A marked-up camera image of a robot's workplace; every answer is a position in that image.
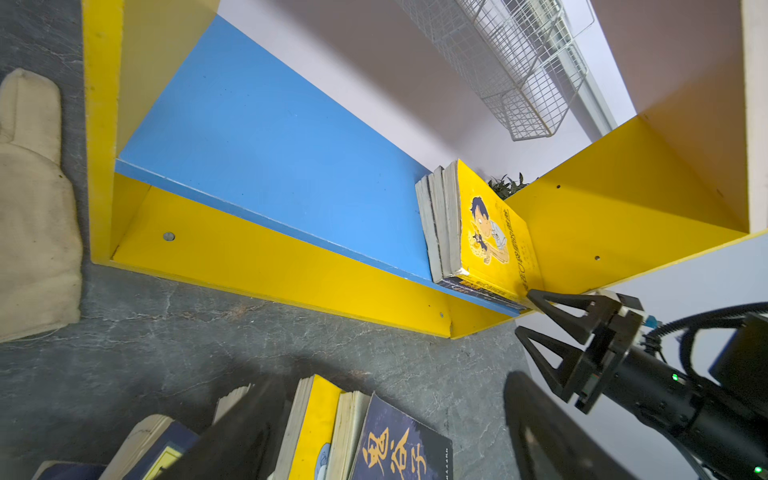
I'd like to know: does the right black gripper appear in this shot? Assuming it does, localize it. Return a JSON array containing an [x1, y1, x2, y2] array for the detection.
[[515, 289, 645, 414]]

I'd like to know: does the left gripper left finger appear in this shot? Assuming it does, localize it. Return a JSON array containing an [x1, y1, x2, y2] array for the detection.
[[159, 380, 288, 479]]

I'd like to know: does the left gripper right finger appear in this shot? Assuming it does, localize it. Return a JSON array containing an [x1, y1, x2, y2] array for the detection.
[[503, 371, 630, 479]]

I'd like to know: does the yellow blue-figure cartoon book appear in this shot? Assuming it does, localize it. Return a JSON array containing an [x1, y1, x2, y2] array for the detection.
[[272, 375, 342, 479]]

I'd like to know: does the purple book orange calligraphy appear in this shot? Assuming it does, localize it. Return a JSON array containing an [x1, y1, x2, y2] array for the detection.
[[315, 391, 454, 480]]

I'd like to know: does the yellow cartoon boy book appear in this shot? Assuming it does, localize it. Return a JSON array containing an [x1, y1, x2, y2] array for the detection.
[[443, 160, 544, 309]]

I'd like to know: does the purple portrait cover book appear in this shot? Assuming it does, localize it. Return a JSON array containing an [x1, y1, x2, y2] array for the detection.
[[415, 176, 442, 284]]

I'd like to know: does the black book yellow title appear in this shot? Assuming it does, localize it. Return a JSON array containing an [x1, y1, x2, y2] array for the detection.
[[427, 166, 450, 283]]

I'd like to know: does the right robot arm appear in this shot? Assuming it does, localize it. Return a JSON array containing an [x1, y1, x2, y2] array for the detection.
[[515, 290, 767, 479]]

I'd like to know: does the black wolf cover book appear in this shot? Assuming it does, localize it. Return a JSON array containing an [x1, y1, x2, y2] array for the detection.
[[213, 384, 252, 424]]

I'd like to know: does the dark blue classic book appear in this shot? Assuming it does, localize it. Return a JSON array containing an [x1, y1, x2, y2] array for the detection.
[[100, 414, 199, 480]]

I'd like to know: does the small potted green plant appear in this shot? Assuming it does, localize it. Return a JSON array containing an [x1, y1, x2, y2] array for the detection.
[[488, 173, 527, 200]]

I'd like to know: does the beige work glove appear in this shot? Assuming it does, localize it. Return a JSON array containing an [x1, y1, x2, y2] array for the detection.
[[1, 68, 83, 342]]

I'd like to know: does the yellow shelf with coloured boards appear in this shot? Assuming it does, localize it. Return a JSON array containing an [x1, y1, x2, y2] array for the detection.
[[82, 1, 767, 339]]

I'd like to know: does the white wire rack basket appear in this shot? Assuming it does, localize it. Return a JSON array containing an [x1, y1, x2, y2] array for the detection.
[[399, 0, 588, 141]]

